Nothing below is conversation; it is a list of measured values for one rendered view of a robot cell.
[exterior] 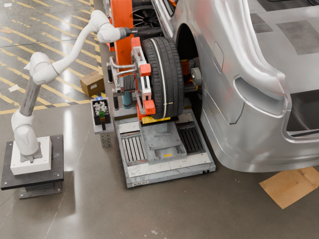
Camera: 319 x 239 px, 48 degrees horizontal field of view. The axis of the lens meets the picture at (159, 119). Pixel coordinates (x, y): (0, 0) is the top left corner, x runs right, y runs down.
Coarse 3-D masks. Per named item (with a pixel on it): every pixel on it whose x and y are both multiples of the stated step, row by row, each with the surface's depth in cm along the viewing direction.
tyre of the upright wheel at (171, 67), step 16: (144, 48) 285; (160, 48) 276; (176, 48) 277; (176, 64) 271; (160, 80) 269; (176, 80) 271; (160, 96) 272; (176, 96) 275; (160, 112) 284; (176, 112) 290
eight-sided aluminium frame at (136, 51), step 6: (132, 48) 290; (138, 48) 285; (132, 54) 299; (138, 54) 301; (132, 60) 311; (138, 60) 275; (144, 60) 275; (138, 66) 273; (132, 72) 321; (144, 90) 273; (150, 90) 274; (138, 96) 321; (144, 96) 275; (150, 96) 276; (138, 102) 317
